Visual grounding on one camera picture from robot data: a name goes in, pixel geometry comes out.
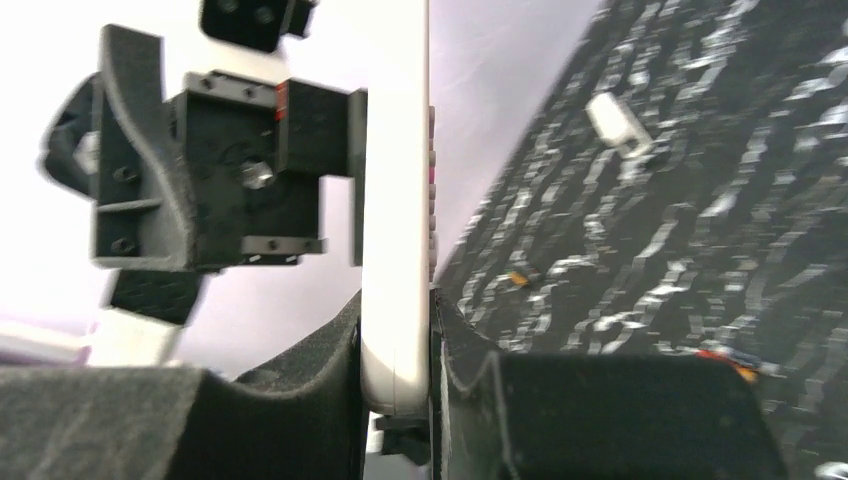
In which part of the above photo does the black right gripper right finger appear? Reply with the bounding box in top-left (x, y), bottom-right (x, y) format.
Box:
top-left (430, 290), bottom-right (789, 479)

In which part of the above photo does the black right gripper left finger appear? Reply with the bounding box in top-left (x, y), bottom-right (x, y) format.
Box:
top-left (1, 297), bottom-right (365, 479)

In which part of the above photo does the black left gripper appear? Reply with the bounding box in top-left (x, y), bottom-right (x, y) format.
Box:
top-left (92, 24), bottom-right (368, 271)

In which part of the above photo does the red and white remote control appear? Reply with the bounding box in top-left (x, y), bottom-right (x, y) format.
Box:
top-left (361, 0), bottom-right (430, 415)

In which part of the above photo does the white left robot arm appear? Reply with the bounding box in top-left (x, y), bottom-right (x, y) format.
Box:
top-left (42, 24), bottom-right (368, 365)

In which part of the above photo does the black orange AAA battery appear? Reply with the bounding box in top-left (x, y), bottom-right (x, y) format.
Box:
top-left (508, 269), bottom-right (541, 288)

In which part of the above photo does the red AAA battery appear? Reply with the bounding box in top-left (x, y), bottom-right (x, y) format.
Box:
top-left (695, 346), bottom-right (782, 384)

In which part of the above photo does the small white plastic object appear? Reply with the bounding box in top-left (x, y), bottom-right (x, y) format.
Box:
top-left (585, 92), bottom-right (653, 160)

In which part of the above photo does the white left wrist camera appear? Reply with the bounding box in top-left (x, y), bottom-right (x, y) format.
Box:
top-left (199, 0), bottom-right (318, 53)

